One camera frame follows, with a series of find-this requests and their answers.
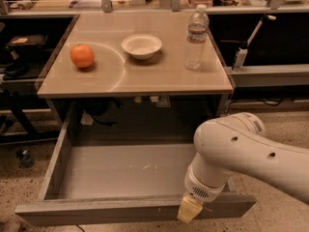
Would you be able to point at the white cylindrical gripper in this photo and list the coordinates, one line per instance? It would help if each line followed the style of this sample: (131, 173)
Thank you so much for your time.
(202, 188)

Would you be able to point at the grey top drawer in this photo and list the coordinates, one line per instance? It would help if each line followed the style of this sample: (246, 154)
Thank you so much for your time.
(129, 168)

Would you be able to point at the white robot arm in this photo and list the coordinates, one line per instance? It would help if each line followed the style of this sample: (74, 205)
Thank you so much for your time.
(237, 144)

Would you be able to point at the grey drawer cabinet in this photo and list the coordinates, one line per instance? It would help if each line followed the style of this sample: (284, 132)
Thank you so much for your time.
(116, 78)

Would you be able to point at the white bowl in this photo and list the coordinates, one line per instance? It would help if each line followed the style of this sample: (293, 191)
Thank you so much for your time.
(141, 46)

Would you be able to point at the clear plastic water bottle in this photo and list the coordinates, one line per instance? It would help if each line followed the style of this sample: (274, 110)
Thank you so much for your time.
(197, 30)

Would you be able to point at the orange fruit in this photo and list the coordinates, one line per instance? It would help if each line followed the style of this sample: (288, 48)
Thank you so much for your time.
(82, 56)

